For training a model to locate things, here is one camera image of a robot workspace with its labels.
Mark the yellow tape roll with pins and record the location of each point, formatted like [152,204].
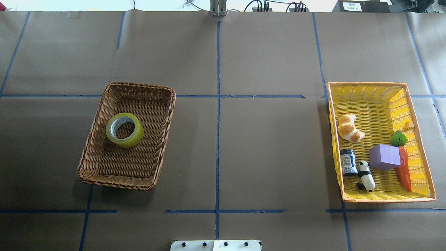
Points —
[119,120]

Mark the brown wicker basket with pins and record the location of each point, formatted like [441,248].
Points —
[138,168]

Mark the yellow plastic basket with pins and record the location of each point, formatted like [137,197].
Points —
[381,108]

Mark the toy croissant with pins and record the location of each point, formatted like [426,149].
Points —
[347,129]

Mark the small black white can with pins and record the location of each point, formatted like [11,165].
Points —
[348,162]

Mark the toy panda figure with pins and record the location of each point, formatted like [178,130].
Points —
[367,181]

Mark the purple foam block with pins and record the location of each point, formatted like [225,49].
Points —
[384,157]

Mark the toy carrot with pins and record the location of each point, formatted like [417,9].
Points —
[399,140]

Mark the black power box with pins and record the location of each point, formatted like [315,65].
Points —
[363,6]

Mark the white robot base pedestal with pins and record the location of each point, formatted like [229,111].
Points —
[217,245]

